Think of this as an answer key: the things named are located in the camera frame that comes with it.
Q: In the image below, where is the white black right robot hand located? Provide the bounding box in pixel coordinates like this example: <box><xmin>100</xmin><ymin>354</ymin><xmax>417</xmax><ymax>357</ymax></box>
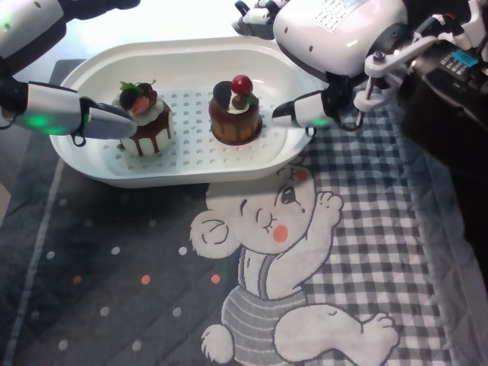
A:
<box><xmin>232</xmin><ymin>0</ymin><xmax>409</xmax><ymax>137</ymax></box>

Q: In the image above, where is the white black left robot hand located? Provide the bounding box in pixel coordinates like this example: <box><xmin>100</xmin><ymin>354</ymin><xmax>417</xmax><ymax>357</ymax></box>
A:
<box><xmin>0</xmin><ymin>0</ymin><xmax>141</xmax><ymax>147</ymax></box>

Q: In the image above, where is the chocolate drip cake with strawberry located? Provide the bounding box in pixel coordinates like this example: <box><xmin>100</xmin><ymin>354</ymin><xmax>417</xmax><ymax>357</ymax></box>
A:
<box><xmin>111</xmin><ymin>79</ymin><xmax>176</xmax><ymax>158</ymax></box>

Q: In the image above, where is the brown cake with cherry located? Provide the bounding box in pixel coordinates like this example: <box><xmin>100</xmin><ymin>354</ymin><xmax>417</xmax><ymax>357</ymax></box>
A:
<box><xmin>208</xmin><ymin>74</ymin><xmax>264</xmax><ymax>146</ymax></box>

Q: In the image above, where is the white perforated oval tray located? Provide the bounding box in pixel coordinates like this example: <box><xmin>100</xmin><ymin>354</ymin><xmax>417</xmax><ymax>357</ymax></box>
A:
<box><xmin>49</xmin><ymin>36</ymin><xmax>318</xmax><ymax>189</ymax></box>

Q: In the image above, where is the grey quilt with bear print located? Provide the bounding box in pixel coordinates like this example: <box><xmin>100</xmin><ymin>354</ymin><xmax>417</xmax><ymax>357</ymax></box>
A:
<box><xmin>0</xmin><ymin>59</ymin><xmax>488</xmax><ymax>366</ymax></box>

